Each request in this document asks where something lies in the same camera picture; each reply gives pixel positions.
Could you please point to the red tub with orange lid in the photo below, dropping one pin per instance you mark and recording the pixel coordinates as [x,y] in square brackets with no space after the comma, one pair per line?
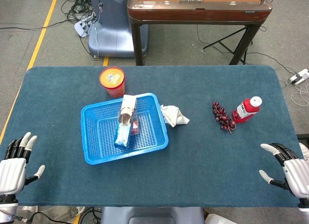
[112,79]

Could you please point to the blue perforated plastic basket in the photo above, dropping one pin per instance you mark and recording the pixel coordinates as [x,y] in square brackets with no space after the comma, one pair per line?
[147,137]

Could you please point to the white power strip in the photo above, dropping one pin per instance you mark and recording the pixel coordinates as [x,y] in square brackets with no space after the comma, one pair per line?
[300,76]
[80,27]

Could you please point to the blue-grey own robot base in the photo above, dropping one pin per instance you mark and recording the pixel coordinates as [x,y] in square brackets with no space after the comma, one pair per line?
[152,215]

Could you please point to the crumpled white snack bag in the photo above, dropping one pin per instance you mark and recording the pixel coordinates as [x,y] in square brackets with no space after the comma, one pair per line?
[175,115]

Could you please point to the blue cookie box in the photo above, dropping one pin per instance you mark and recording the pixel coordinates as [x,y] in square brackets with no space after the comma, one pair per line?
[124,122]

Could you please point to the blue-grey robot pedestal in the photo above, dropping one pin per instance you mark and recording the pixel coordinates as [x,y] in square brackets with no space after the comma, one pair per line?
[113,33]

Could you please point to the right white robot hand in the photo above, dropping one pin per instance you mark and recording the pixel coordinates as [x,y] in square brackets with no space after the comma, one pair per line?
[298,175]

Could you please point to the teal carpet table cloth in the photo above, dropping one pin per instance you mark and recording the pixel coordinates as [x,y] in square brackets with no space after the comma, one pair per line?
[205,161]

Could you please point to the dark purple grape bunch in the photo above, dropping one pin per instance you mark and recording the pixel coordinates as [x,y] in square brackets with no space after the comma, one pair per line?
[223,117]

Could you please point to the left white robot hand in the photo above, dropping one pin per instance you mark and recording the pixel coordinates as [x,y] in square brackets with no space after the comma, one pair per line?
[12,171]

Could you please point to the brown mahjong table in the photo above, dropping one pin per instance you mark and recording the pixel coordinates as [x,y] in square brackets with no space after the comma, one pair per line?
[198,14]

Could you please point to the red drink bottle white cap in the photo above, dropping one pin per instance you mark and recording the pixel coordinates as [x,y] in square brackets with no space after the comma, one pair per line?
[245,110]

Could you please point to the small red snack pack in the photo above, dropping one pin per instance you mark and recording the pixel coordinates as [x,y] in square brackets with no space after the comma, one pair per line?
[135,130]

